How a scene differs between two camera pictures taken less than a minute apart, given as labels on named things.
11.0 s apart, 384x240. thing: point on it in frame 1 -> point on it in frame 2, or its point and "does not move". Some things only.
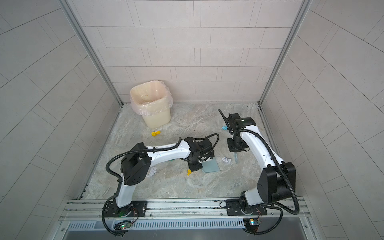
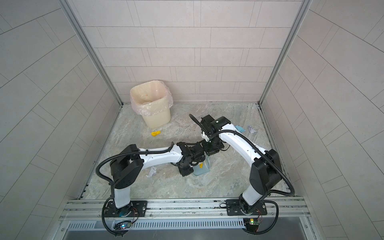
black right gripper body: [236, 144] -> [212, 145]
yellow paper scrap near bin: [154, 133] does not move
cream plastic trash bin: [152, 100] does not move
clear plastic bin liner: [151, 98] does not move
